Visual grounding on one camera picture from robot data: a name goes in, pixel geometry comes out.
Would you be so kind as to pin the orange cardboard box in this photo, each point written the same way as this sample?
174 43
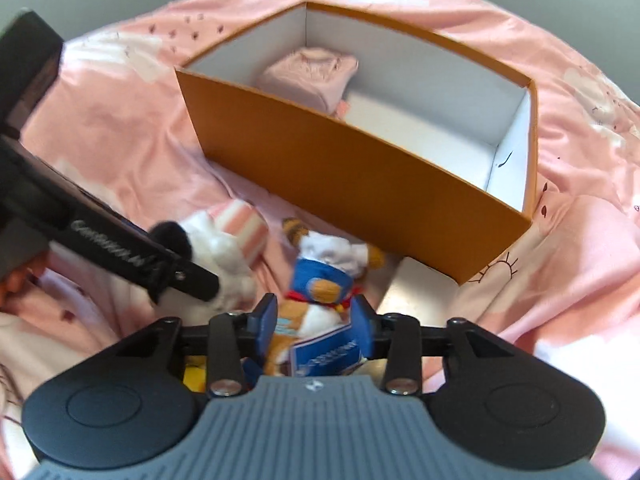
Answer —
350 185

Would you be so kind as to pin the pink printed blanket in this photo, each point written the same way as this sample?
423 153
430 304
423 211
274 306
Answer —
575 260

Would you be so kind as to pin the orange fox plush toy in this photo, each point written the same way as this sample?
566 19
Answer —
320 275

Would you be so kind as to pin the white panda plush toy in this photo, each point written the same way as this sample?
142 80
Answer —
225 255

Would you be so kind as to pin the pink fabric pouch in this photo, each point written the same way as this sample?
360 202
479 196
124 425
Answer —
305 75

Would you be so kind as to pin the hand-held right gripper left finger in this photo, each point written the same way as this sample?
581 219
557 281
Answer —
265 325

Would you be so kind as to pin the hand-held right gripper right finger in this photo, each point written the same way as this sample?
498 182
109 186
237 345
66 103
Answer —
362 332

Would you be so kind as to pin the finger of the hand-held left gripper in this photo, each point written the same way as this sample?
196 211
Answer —
125 250

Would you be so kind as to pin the person's left hand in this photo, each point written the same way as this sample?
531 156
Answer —
12 285

